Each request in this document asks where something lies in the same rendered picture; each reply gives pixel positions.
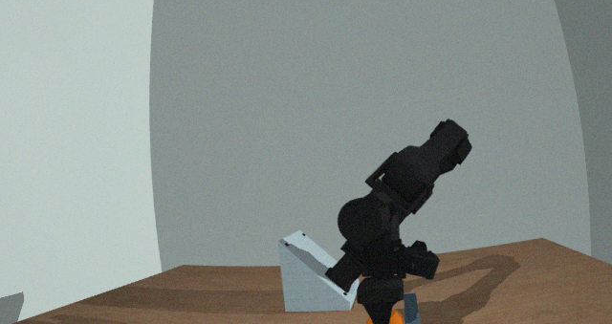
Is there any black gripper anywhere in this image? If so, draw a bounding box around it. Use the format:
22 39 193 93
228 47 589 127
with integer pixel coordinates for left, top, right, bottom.
357 231 404 324

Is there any blue flat bar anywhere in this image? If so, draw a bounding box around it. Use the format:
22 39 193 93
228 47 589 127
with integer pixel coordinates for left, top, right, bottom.
404 293 421 324

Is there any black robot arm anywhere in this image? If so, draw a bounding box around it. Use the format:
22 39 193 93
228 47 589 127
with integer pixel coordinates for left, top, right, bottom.
325 119 471 292

